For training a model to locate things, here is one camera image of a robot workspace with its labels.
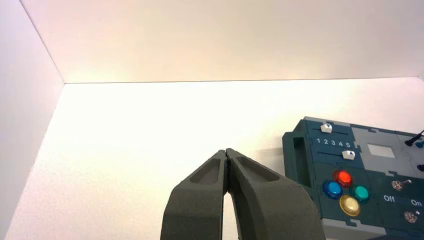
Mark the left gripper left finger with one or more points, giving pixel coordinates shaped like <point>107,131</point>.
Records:
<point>195,212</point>

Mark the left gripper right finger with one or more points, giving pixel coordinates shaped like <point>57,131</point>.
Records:
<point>278,212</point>

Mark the blue push button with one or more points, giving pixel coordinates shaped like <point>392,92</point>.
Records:
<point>332,189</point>

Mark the teal and grey control box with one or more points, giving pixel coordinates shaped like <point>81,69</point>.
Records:
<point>308,159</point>

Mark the yellow push button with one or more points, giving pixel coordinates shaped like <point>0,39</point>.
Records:
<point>349,205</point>

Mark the red push button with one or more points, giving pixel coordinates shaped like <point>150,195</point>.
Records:
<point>342,178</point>

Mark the green push button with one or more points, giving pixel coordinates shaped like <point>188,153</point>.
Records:
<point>360,193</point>

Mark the white slider knob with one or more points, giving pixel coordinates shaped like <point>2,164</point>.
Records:
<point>348,154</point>
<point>326,128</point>

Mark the small pale display window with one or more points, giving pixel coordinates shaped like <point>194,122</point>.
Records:
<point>381,151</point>

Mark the metal toggle switch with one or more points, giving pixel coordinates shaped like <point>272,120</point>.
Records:
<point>396,185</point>
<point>410,217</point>

